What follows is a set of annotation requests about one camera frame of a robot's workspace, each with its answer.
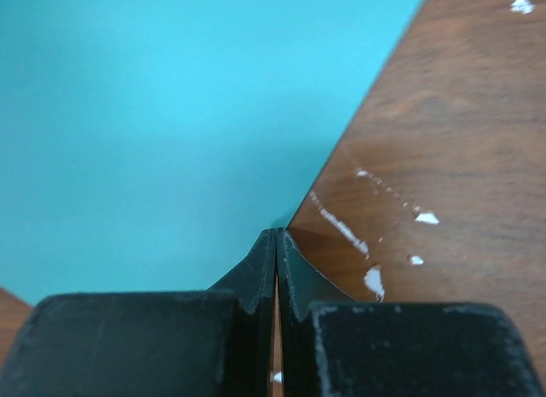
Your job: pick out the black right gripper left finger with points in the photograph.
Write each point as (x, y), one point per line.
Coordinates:
(215, 342)

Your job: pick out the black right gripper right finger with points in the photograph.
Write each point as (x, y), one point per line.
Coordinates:
(333, 345)

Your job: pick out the teal file folder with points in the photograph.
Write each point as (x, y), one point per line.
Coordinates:
(146, 143)

